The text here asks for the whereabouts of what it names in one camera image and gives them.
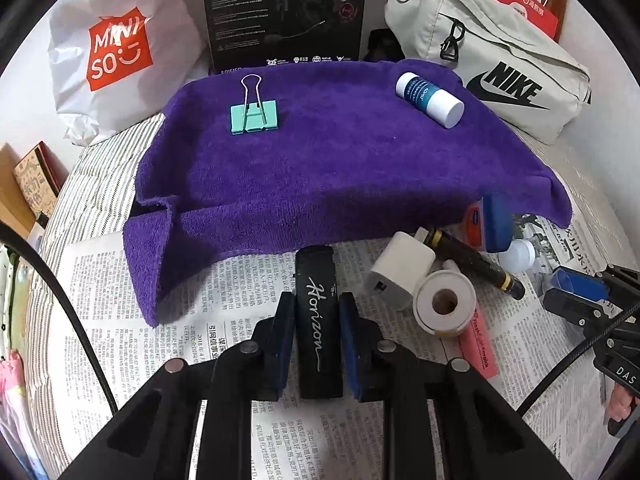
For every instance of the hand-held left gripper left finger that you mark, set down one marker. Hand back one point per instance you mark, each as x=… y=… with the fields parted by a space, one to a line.
x=284 y=345

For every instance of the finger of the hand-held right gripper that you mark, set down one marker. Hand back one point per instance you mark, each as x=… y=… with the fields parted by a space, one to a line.
x=570 y=307
x=575 y=285

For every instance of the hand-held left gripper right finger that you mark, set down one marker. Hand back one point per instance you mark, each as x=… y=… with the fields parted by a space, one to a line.
x=351 y=350

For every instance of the black rectangular case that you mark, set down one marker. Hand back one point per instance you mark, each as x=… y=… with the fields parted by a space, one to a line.
x=317 y=310

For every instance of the small white-capped bottle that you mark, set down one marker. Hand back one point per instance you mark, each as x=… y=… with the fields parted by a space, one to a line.
x=517 y=255

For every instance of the white tape roll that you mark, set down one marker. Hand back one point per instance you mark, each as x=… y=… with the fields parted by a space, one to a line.
x=425 y=310

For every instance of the white charger adapter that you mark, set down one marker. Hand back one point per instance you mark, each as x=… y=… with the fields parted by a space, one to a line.
x=395 y=270

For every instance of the black and gold pen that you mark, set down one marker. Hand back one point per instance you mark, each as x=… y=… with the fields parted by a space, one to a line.
x=480 y=265

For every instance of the orange tube with blue cap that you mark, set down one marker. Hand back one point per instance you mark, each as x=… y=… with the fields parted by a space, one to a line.
x=495 y=225

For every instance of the pink highlighter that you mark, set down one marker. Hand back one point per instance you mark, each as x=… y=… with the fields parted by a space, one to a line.
x=477 y=352

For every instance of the person's right hand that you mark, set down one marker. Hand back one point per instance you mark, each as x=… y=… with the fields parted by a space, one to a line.
x=621 y=404

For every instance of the newspaper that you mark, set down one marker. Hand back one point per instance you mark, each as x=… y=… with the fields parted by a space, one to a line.
x=200 y=310

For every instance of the purple towel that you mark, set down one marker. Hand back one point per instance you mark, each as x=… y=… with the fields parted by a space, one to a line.
x=325 y=170

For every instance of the teal binder clip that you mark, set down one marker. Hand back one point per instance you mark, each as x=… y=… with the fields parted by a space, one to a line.
x=252 y=116

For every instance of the white and blue bottle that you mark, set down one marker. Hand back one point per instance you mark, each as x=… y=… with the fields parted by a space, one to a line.
x=430 y=99

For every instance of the beige sling bag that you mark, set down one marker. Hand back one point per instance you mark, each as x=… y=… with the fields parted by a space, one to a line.
x=500 y=45

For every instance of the floral cloth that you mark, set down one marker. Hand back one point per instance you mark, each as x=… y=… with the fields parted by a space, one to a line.
x=15 y=290

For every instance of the pink cloth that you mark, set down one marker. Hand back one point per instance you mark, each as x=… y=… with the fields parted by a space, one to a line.
x=12 y=400

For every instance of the red paper bag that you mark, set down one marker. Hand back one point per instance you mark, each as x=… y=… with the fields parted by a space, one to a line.
x=530 y=10

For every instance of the white shopping bag red logo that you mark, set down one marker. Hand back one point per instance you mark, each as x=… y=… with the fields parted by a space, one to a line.
x=165 y=85

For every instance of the patterned book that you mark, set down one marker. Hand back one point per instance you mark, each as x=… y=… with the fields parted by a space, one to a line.
x=37 y=180

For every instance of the black product box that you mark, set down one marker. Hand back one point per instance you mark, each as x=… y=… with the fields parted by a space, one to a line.
x=250 y=20

